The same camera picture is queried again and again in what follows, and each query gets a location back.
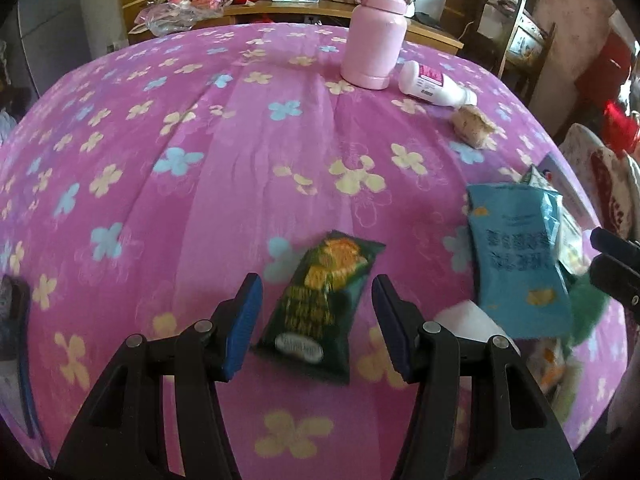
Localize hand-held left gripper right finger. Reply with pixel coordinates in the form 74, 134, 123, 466
371, 274, 581, 480

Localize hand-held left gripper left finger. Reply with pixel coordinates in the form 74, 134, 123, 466
52, 273, 264, 480

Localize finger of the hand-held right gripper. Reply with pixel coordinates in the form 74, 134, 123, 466
587, 254, 640, 312
590, 227, 640, 262

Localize blue snack packet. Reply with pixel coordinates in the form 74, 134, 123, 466
466, 182, 576, 339

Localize green fuzzy object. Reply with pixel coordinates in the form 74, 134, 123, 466
565, 272, 612, 347

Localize white green snack packet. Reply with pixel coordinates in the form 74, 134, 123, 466
520, 165, 587, 277

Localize white red patterned pillow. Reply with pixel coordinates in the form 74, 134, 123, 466
557, 124, 640, 241

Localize white paper box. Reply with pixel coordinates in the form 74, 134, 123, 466
432, 300, 522, 357

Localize blue white flat box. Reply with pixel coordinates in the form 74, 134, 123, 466
537, 152, 601, 226

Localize yellow green snack packet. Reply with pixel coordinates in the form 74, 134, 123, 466
536, 339, 587, 411

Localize pink floral blanket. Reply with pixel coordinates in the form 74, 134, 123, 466
0, 24, 632, 480

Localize red cloth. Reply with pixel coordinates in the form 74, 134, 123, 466
575, 35, 640, 157

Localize crumpled brown paper wrapper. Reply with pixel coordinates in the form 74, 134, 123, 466
452, 105, 495, 150

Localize wooden chair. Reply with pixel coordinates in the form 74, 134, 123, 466
497, 0, 557, 97

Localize grey dark cloth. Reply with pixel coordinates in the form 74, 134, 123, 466
0, 275, 41, 441

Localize white bottle with pink label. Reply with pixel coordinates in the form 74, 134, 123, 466
398, 60, 478, 109

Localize pink water bottle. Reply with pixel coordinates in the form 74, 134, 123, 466
341, 0, 414, 91

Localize clear plastic bags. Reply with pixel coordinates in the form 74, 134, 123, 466
135, 0, 224, 38

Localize wooden desk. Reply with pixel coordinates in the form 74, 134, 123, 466
122, 0, 464, 54

